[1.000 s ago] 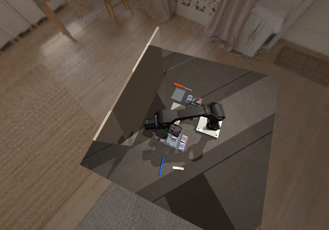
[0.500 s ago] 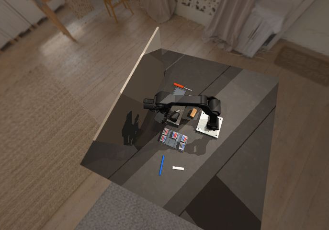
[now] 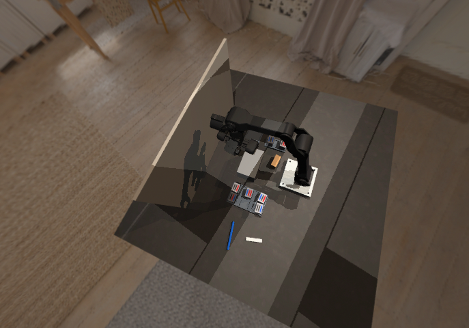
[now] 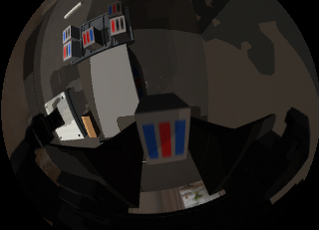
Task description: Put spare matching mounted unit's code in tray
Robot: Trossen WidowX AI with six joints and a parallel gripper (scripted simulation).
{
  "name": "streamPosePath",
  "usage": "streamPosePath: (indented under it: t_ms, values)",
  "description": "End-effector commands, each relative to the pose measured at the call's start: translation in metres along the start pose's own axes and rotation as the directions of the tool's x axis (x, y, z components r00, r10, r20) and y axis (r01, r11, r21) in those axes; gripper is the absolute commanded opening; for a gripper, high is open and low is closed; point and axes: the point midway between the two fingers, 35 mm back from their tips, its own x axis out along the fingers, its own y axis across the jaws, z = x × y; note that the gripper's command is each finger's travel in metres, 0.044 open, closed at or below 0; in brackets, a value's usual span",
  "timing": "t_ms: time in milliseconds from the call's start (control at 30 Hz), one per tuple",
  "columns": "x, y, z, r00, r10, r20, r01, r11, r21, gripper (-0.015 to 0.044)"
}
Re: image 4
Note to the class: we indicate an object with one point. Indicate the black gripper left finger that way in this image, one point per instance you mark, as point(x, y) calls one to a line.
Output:
point(117, 163)

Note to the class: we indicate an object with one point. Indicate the tan flat panel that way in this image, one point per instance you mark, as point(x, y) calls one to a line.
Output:
point(258, 64)

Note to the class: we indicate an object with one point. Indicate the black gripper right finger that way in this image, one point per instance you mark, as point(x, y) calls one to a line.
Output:
point(217, 150)

